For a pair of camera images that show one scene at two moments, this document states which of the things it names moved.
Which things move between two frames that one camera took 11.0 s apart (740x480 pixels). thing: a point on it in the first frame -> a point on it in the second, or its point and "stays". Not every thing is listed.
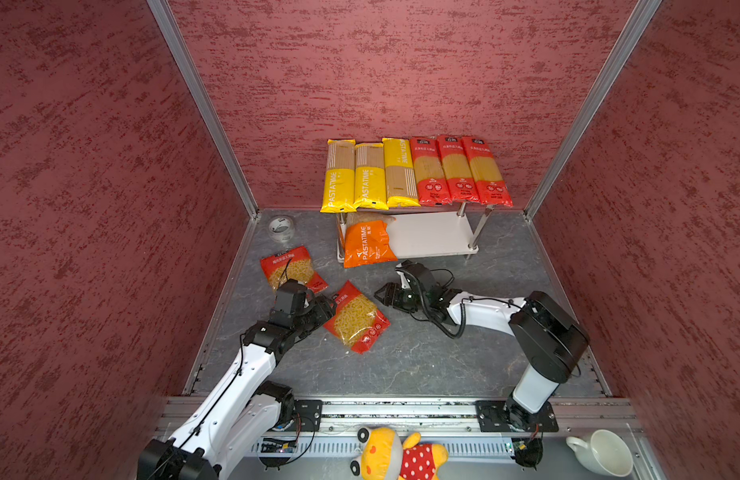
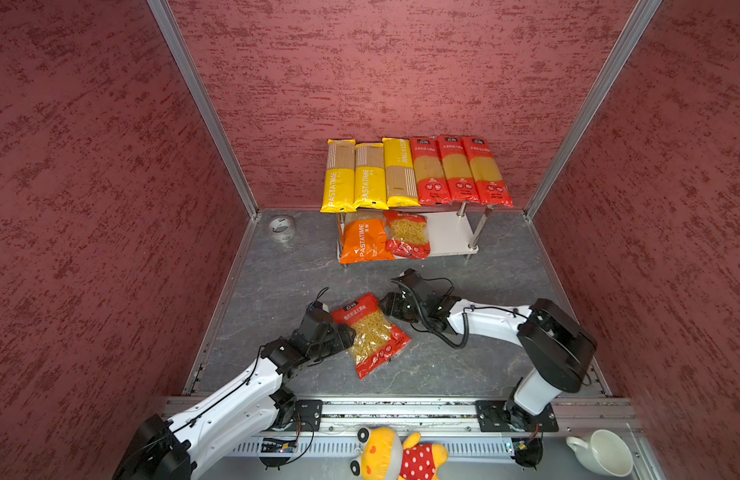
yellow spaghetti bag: (401, 188) stays
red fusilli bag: (355, 320) -> (407, 234)
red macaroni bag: (292, 264) -> (377, 341)
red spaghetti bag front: (490, 184) stays
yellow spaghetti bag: (340, 194) stays
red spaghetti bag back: (461, 184) stays
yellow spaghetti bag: (370, 177) stays
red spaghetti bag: (433, 187) stays
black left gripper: (323, 311) -> (341, 338)
